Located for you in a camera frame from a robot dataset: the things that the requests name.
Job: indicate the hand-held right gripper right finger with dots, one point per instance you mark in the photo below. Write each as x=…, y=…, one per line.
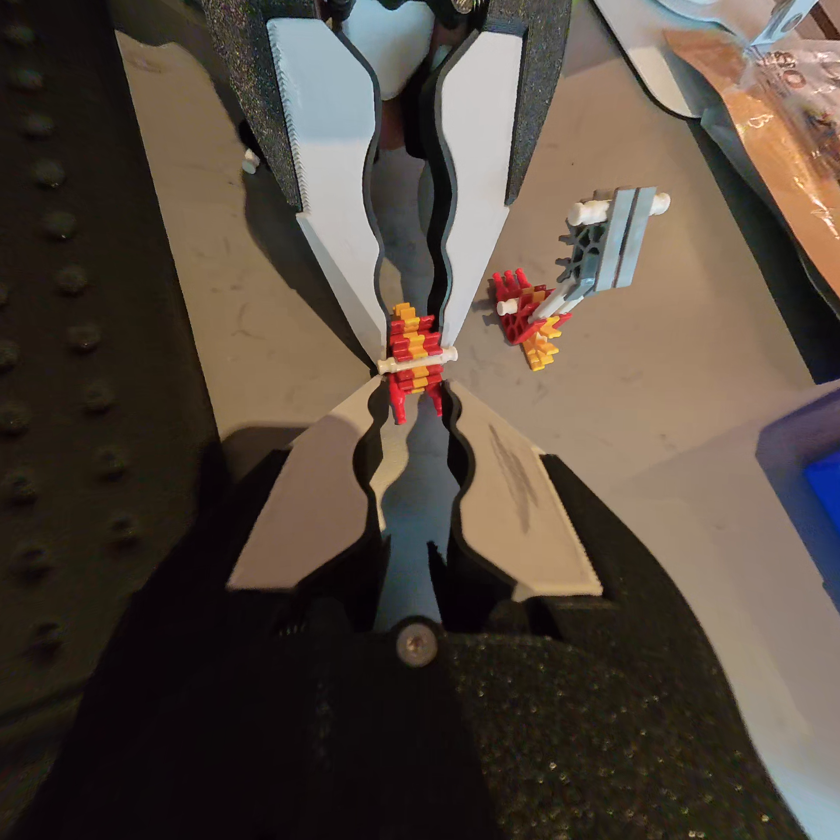
x=525, y=531

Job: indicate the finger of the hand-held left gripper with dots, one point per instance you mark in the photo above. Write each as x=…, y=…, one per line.
x=479, y=131
x=328, y=131

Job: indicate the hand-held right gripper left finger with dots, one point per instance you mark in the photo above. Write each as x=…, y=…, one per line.
x=308, y=518

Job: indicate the short white toy rod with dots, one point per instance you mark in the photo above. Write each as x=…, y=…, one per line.
x=250, y=161
x=420, y=361

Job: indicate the small red toy assembly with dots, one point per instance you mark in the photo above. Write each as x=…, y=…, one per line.
x=518, y=321

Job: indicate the yellow fan connector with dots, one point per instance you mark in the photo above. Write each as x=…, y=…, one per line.
x=407, y=313

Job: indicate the red fan connector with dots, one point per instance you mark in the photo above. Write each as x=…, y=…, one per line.
x=397, y=343
x=430, y=341

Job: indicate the white document stand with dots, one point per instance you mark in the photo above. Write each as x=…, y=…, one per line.
x=656, y=65

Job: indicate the shiny plastic bag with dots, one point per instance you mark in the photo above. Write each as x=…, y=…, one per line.
x=774, y=151

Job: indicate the small blue plastic bin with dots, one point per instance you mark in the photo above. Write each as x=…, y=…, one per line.
x=825, y=492

